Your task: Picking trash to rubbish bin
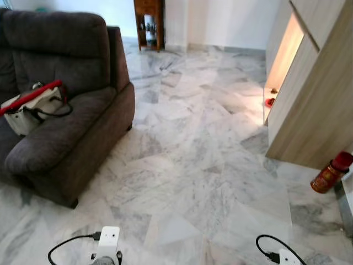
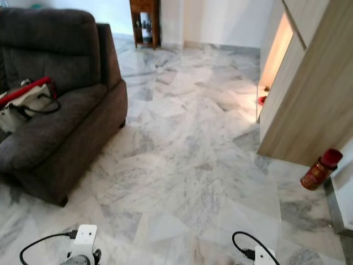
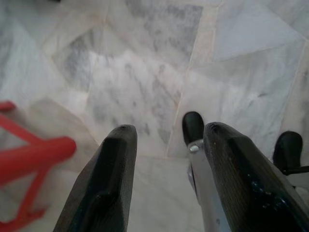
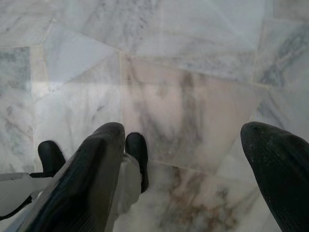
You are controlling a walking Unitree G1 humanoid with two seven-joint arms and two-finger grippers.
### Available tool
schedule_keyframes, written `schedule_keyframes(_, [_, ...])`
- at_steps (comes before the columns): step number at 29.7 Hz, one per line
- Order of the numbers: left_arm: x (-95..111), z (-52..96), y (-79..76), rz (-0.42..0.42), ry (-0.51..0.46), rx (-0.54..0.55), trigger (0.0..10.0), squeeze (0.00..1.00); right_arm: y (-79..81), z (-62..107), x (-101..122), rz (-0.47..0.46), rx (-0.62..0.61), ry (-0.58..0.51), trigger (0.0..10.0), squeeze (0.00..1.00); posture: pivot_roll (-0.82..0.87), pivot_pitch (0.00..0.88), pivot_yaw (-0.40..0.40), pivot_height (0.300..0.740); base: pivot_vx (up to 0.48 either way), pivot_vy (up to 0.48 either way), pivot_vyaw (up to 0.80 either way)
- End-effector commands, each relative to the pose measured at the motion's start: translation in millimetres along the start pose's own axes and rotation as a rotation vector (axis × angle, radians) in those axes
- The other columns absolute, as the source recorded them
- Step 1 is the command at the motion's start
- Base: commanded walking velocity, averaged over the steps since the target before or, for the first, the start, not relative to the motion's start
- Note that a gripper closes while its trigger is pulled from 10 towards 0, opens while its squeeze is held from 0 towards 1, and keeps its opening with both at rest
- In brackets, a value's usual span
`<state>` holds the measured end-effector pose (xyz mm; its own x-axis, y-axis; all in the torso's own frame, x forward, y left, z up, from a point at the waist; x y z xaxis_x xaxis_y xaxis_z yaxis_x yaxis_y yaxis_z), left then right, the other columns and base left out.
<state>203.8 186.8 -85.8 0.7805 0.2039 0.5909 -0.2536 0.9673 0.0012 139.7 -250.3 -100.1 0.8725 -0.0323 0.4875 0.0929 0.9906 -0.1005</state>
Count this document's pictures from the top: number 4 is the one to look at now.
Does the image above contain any grey robot right leg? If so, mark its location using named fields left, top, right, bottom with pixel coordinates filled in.
left=106, top=154, right=143, bottom=232

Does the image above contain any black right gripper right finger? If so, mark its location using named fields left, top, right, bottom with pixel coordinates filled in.
left=240, top=121, right=309, bottom=232

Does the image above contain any grey robot left leg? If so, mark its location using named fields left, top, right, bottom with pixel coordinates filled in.
left=0, top=172, right=56, bottom=218

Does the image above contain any black robot right foot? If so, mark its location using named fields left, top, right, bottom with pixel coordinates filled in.
left=125, top=132, right=149, bottom=194

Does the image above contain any black robot left foot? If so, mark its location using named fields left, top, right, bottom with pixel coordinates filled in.
left=38, top=140, right=67, bottom=178

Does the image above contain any black robot foot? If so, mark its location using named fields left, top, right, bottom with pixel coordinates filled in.
left=125, top=132, right=149, bottom=194
left=38, top=140, right=67, bottom=178

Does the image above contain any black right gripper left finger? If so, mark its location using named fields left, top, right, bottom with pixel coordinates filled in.
left=24, top=122, right=126, bottom=232

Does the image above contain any grey robot leg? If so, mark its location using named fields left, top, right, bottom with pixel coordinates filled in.
left=0, top=172, right=56, bottom=218
left=106, top=154, right=143, bottom=232

